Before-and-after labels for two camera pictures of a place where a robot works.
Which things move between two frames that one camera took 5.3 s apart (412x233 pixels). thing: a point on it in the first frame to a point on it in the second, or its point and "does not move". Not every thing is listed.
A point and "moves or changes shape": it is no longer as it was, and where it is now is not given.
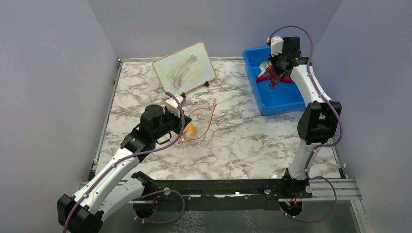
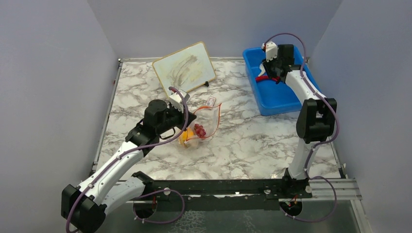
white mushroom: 263,66 does not move
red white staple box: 210,101 does not move
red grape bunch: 272,76 moves or changes shape
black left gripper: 178,121 does not move
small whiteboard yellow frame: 185,69 does not move
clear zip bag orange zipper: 201,119 moves or changes shape
